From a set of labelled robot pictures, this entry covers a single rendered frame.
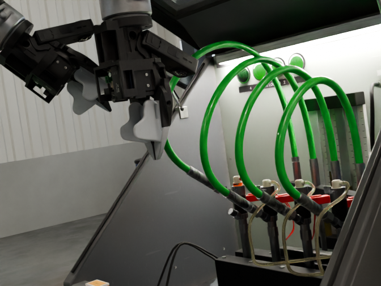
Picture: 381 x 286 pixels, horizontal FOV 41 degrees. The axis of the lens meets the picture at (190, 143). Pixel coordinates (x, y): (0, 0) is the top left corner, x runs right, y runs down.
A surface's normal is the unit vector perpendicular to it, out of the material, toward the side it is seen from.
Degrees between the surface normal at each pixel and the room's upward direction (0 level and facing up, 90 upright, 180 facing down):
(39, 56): 77
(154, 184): 90
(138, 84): 90
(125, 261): 90
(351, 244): 43
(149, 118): 94
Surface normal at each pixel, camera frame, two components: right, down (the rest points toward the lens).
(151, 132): 0.65, 0.01
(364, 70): -0.75, 0.14
